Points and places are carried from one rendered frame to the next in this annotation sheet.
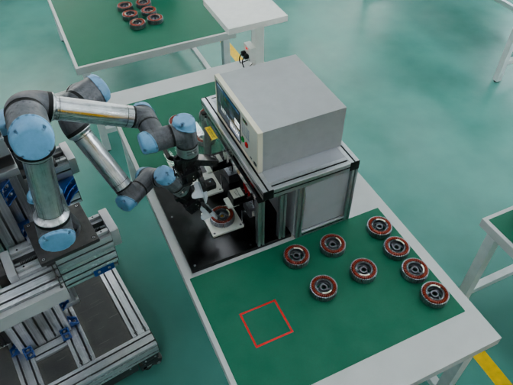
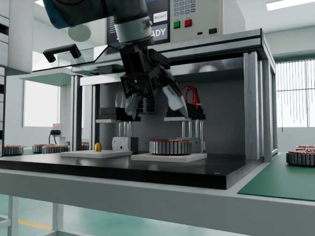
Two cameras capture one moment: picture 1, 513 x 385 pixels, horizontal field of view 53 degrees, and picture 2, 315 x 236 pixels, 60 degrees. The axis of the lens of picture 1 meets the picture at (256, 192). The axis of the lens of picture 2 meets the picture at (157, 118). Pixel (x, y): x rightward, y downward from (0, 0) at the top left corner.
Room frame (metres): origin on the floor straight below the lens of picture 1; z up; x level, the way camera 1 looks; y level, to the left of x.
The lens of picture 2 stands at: (0.97, 0.62, 0.83)
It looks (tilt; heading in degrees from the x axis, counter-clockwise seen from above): 3 degrees up; 323
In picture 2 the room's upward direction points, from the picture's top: straight up
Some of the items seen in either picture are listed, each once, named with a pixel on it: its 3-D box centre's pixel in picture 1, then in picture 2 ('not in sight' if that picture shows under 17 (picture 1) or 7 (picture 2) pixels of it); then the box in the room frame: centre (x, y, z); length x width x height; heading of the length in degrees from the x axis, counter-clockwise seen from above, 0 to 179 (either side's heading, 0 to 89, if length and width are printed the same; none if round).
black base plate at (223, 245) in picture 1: (215, 203); (134, 160); (1.64, 0.19, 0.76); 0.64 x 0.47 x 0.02; 25
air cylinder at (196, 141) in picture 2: (251, 206); (190, 146); (1.58, 0.02, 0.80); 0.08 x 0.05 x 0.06; 25
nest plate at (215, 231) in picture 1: (222, 220); (170, 156); (1.52, 0.16, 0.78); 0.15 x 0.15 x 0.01; 25
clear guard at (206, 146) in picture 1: (199, 143); (99, 69); (1.75, 0.25, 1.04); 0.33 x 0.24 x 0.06; 115
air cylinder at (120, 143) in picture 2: (230, 173); (125, 144); (1.80, 0.13, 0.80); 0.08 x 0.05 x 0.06; 25
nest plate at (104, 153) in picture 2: (203, 185); (98, 153); (1.74, 0.26, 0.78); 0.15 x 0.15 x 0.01; 25
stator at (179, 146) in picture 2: (222, 216); (170, 147); (1.52, 0.16, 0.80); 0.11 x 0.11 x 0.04
